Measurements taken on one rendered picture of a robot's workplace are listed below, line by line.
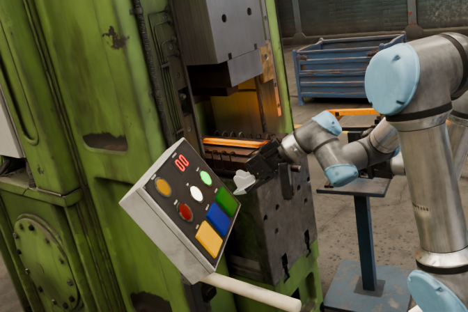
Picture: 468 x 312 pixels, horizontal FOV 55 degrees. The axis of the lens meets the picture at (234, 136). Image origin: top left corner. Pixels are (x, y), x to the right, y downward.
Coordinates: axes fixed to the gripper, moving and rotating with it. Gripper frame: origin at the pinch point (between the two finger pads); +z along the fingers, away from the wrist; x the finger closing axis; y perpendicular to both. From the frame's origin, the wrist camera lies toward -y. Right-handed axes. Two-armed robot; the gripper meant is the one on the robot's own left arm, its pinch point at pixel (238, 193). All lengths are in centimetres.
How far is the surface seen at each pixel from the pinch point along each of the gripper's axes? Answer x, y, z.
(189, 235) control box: 24.9, 5.3, 5.2
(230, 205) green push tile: 0.5, -1.7, 4.4
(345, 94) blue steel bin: -423, -93, 16
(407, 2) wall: -832, -111, -127
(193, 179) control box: 5.7, 12.4, 5.2
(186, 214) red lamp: 20.6, 9.1, 4.8
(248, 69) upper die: -46, 24, -13
